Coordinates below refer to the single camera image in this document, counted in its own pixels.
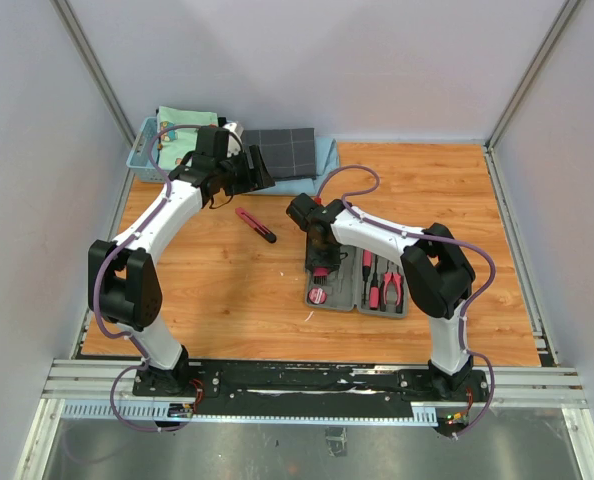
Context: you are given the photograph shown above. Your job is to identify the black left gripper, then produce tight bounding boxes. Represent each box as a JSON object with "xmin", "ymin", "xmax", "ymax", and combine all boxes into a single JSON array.
[{"xmin": 216, "ymin": 145, "xmax": 274, "ymax": 197}]

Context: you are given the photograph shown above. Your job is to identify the pink utility knife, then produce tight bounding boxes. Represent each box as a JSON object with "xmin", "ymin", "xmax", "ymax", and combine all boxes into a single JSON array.
[{"xmin": 235, "ymin": 207, "xmax": 277, "ymax": 244}]

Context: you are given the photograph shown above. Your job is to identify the grey plastic tool case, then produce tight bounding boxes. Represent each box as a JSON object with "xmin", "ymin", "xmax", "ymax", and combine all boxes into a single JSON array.
[{"xmin": 304, "ymin": 246, "xmax": 409, "ymax": 320}]

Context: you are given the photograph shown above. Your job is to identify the pink black pliers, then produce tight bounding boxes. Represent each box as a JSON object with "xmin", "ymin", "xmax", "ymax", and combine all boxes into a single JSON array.
[{"xmin": 380, "ymin": 261, "xmax": 404, "ymax": 315}]

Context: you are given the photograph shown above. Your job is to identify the pink hex key set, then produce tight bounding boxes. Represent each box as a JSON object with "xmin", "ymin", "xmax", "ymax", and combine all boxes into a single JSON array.
[{"xmin": 312, "ymin": 267, "xmax": 329, "ymax": 286}]

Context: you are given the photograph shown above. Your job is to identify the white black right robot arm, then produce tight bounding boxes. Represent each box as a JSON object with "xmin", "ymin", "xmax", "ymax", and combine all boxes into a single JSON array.
[{"xmin": 287, "ymin": 194, "xmax": 476, "ymax": 400}]

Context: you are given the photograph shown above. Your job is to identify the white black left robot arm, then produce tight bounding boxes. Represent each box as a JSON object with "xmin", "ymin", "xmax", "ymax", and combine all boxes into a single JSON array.
[{"xmin": 88, "ymin": 122, "xmax": 274, "ymax": 396}]

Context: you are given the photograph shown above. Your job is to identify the dark grey checked cloth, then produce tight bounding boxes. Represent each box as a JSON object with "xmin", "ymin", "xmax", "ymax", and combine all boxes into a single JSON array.
[{"xmin": 242, "ymin": 128, "xmax": 317, "ymax": 181}]

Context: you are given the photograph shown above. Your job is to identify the light blue folded cloth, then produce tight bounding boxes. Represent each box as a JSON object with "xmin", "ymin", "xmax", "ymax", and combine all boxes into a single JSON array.
[{"xmin": 254, "ymin": 136, "xmax": 340, "ymax": 197}]

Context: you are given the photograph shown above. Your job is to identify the mint patterned cloth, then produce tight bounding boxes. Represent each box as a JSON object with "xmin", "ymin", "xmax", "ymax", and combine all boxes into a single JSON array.
[{"xmin": 157, "ymin": 106, "xmax": 218, "ymax": 171}]

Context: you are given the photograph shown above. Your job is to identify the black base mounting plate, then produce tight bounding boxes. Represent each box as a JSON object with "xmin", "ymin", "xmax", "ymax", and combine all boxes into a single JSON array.
[{"xmin": 132, "ymin": 360, "xmax": 490, "ymax": 420}]

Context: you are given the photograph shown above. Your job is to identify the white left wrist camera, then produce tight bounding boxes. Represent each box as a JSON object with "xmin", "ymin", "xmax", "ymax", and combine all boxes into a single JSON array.
[{"xmin": 224, "ymin": 121, "xmax": 244, "ymax": 157}]

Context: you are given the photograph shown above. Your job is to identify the blue slotted cable duct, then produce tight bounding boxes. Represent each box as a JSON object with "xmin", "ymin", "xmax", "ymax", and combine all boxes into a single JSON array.
[{"xmin": 62, "ymin": 400, "xmax": 438, "ymax": 427}]

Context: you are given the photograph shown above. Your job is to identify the aluminium frame rail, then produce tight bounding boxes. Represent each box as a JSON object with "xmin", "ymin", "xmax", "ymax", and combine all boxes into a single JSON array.
[{"xmin": 41, "ymin": 358, "xmax": 588, "ymax": 408}]

